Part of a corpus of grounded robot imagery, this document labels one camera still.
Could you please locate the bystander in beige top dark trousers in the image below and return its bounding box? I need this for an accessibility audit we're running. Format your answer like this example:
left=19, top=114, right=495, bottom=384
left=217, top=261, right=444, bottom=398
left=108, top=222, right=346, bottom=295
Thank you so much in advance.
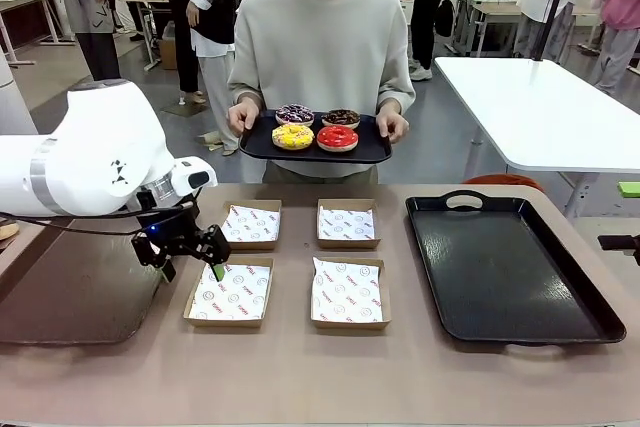
left=154, top=0, right=204, bottom=101

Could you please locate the black tray with handles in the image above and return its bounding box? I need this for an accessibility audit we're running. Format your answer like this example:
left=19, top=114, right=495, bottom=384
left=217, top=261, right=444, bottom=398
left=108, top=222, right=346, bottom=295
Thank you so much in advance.
left=404, top=190, right=627, bottom=347
left=0, top=206, right=196, bottom=347

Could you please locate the person's right forearm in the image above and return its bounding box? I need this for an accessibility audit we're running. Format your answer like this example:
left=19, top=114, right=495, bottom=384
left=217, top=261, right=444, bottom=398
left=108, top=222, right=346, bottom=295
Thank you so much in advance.
left=228, top=54, right=265, bottom=107

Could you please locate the purple sprinkled donut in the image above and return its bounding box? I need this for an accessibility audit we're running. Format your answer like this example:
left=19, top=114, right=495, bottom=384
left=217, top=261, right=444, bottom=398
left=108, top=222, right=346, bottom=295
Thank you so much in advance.
left=275, top=103, right=315, bottom=127

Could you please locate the orange stool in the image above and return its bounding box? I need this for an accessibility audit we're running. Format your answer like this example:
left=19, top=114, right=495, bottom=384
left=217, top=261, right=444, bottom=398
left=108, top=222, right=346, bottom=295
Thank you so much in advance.
left=462, top=174, right=545, bottom=193

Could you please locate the person's left hand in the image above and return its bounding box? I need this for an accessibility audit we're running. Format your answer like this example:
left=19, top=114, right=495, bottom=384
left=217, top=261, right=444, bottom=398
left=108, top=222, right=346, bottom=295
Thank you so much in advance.
left=374, top=109, right=410, bottom=144

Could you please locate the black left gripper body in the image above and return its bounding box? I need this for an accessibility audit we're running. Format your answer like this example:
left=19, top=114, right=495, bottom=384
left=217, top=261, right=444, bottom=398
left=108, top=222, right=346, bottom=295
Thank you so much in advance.
left=137, top=201, right=201, bottom=256

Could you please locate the black hanging bag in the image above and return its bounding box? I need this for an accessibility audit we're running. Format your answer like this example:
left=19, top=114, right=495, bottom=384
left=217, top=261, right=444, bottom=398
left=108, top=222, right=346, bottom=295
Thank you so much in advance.
left=433, top=0, right=454, bottom=39

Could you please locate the black plastic serving tray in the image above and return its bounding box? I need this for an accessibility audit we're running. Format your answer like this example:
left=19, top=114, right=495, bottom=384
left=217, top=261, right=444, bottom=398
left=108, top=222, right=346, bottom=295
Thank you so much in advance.
left=237, top=109, right=393, bottom=164

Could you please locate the red glazed donut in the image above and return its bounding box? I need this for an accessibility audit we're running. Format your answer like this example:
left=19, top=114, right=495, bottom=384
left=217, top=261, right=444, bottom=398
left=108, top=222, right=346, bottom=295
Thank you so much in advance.
left=316, top=124, right=359, bottom=153

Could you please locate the person's right hand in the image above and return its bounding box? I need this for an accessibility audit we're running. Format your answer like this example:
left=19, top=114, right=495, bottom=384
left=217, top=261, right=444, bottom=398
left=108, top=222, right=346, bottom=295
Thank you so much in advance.
left=227, top=100, right=261, bottom=134

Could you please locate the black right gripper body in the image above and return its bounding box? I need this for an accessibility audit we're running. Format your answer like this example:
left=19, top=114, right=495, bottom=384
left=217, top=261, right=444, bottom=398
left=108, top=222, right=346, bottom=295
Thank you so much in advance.
left=598, top=235, right=640, bottom=266

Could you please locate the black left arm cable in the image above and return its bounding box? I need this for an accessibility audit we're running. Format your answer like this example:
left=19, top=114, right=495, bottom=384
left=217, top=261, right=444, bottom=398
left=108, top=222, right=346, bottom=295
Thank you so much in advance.
left=0, top=199, right=199, bottom=237

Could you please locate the black stand pole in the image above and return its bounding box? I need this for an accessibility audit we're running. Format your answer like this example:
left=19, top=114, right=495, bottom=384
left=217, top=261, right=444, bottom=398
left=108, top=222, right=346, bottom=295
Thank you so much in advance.
left=532, top=0, right=571, bottom=62

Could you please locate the bystander in dark top grey skirt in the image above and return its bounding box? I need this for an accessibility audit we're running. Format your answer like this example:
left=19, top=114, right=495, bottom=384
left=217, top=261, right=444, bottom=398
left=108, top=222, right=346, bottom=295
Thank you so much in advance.
left=49, top=0, right=122, bottom=82

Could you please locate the white cylindrical pedestal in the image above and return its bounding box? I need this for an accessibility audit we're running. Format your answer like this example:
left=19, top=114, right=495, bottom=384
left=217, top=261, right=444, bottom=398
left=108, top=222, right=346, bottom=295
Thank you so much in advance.
left=0, top=51, right=37, bottom=137

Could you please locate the grey metal workbench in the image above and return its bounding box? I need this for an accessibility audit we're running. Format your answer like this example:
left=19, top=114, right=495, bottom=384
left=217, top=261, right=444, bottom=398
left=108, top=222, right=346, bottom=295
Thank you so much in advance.
left=448, top=0, right=522, bottom=58

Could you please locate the yellow sprinkled donut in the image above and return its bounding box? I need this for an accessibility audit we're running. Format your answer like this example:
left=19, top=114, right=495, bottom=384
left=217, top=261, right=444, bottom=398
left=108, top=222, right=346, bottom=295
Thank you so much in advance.
left=271, top=123, right=315, bottom=152

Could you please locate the person's left forearm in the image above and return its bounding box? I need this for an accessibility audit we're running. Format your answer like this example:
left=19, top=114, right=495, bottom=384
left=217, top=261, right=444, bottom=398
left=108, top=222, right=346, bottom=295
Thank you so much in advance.
left=377, top=54, right=416, bottom=113

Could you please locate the cardboard box on floor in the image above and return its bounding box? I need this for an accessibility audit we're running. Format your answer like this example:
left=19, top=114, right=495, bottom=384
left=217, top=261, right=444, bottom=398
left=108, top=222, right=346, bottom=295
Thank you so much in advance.
left=159, top=21, right=180, bottom=71

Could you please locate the white table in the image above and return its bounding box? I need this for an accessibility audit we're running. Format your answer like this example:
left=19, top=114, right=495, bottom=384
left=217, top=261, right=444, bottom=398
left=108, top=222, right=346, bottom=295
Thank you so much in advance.
left=433, top=56, right=640, bottom=218

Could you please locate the person in beige sweater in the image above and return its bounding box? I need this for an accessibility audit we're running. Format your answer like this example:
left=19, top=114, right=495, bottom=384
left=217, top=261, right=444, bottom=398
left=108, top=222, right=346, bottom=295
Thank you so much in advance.
left=227, top=0, right=416, bottom=184

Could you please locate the white printed paper liner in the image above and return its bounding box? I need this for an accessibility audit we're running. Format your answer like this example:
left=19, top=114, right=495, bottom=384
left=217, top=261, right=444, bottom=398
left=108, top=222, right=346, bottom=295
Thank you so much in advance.
left=311, top=256, right=384, bottom=323
left=192, top=261, right=271, bottom=321
left=318, top=205, right=375, bottom=241
left=221, top=204, right=280, bottom=243

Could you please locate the bystander in pink top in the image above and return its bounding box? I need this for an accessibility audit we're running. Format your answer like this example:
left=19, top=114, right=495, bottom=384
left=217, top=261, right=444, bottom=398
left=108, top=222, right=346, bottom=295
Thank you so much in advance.
left=591, top=0, right=640, bottom=96

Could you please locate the tan brown round object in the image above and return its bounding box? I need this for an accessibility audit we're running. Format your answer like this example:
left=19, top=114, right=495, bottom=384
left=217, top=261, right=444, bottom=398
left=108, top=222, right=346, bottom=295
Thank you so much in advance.
left=0, top=219, right=21, bottom=250

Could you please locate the brown kraft paper box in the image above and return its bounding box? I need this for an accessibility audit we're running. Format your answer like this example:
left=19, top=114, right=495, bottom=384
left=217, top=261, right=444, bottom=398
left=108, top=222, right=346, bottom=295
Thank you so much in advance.
left=182, top=257, right=275, bottom=329
left=309, top=256, right=392, bottom=332
left=316, top=198, right=381, bottom=251
left=219, top=199, right=283, bottom=252

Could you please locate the chocolate sprinkled donut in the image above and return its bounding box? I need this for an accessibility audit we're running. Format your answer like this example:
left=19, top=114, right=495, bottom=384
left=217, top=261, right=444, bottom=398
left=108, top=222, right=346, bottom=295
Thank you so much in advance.
left=321, top=108, right=361, bottom=130

